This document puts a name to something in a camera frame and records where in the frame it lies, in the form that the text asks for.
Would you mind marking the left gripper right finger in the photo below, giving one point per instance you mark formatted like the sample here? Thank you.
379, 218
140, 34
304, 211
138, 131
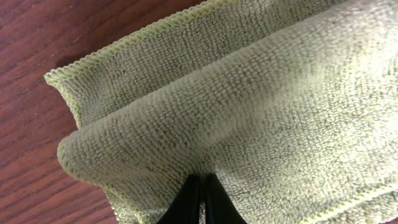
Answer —
219, 208

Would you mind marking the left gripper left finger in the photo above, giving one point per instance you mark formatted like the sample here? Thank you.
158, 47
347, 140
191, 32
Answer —
185, 208

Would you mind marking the green microfiber cloth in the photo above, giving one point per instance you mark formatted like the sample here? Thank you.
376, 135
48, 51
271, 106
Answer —
292, 104

